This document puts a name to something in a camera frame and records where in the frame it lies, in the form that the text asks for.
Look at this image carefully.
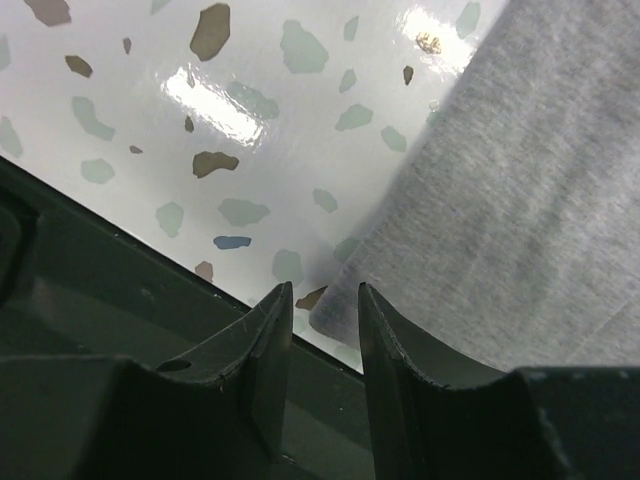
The grey tank top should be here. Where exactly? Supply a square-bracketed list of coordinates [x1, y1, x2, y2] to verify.
[310, 1, 639, 371]

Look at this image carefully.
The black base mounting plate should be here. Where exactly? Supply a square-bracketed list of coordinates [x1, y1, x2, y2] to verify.
[1, 161, 374, 479]

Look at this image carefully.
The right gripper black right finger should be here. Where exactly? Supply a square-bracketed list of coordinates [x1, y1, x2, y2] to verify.
[357, 283, 504, 479]

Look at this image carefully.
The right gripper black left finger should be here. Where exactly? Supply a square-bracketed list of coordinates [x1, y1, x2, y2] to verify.
[156, 282, 293, 463]

